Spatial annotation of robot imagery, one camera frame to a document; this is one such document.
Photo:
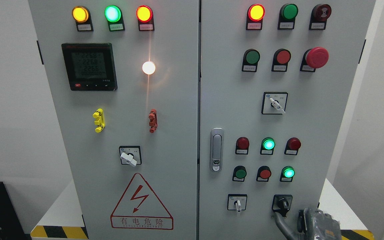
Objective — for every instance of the white selector switch lower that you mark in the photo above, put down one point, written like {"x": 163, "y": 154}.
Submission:
{"x": 237, "y": 203}

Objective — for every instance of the red lit indicator right door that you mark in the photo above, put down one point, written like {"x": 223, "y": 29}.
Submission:
{"x": 255, "y": 15}

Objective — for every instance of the yellow indicator light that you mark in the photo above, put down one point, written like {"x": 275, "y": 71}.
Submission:
{"x": 83, "y": 20}

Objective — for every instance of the black knob selector switch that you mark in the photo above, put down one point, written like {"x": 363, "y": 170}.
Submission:
{"x": 282, "y": 203}

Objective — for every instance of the green lit indicator middle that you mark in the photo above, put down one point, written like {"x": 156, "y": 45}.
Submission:
{"x": 267, "y": 146}

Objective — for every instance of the grey cabinet door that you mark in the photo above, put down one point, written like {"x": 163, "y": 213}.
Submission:
{"x": 232, "y": 100}
{"x": 170, "y": 154}

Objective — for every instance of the left grey cabinet door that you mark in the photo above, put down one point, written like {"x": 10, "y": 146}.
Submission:
{"x": 170, "y": 154}

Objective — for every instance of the green push button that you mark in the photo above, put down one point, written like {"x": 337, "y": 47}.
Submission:
{"x": 250, "y": 60}
{"x": 239, "y": 173}

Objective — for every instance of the white selector switch left door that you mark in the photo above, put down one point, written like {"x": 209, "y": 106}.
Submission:
{"x": 130, "y": 155}

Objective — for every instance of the white selector switch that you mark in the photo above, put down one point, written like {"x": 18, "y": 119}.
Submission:
{"x": 274, "y": 103}
{"x": 237, "y": 203}

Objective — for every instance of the dark red indicator right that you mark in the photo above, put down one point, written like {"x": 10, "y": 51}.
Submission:
{"x": 292, "y": 146}

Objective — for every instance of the white glowing lamp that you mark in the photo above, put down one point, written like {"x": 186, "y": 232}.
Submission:
{"x": 148, "y": 67}

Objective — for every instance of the yellow terminal clip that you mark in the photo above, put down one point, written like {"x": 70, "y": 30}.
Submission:
{"x": 99, "y": 121}

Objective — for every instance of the red-orange indicator left door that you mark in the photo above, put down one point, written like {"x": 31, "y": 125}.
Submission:
{"x": 145, "y": 18}

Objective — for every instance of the dark red buzzer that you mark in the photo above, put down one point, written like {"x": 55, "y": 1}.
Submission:
{"x": 319, "y": 16}

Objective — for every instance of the red push button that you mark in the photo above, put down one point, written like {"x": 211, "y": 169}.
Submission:
{"x": 281, "y": 59}
{"x": 263, "y": 174}

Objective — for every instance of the green indicator top right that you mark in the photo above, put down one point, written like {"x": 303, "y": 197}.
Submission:
{"x": 287, "y": 16}

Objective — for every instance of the red push button upper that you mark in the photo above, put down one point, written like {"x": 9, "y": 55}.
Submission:
{"x": 281, "y": 59}

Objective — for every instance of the dark red indicator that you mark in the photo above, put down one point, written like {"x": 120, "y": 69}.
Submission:
{"x": 292, "y": 146}
{"x": 242, "y": 146}

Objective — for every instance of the green lit button lower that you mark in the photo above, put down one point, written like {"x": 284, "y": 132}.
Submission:
{"x": 287, "y": 174}

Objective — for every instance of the red electrical warning sticker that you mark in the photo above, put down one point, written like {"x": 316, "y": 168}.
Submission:
{"x": 140, "y": 207}

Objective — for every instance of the green push button upper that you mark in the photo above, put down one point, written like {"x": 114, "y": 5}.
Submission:
{"x": 250, "y": 60}

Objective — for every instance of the white cabinet base platform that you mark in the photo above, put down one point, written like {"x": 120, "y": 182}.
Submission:
{"x": 64, "y": 220}

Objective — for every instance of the green lit indicator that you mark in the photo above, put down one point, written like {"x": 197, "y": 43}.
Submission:
{"x": 114, "y": 17}
{"x": 267, "y": 146}

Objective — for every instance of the red terminal clip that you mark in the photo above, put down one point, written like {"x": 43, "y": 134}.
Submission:
{"x": 153, "y": 122}

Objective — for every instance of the silver door handle lock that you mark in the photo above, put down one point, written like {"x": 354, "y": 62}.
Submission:
{"x": 216, "y": 149}

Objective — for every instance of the dark red indicator left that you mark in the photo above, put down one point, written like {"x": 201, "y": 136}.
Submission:
{"x": 242, "y": 146}

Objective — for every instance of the red push button lower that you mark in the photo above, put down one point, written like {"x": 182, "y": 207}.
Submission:
{"x": 263, "y": 174}

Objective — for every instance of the red emergency stop button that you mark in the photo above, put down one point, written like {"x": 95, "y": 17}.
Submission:
{"x": 313, "y": 59}

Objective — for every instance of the green lit indicator top left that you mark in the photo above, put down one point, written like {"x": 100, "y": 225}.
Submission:
{"x": 114, "y": 17}

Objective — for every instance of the green push button lower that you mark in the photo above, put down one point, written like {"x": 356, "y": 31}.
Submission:
{"x": 239, "y": 173}

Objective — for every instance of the right grey cabinet door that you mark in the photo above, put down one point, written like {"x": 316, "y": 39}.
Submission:
{"x": 232, "y": 100}

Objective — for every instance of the white selector switch upper right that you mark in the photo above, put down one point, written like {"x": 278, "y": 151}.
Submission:
{"x": 274, "y": 103}

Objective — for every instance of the black digital power meter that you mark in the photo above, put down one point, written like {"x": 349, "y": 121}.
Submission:
{"x": 90, "y": 66}

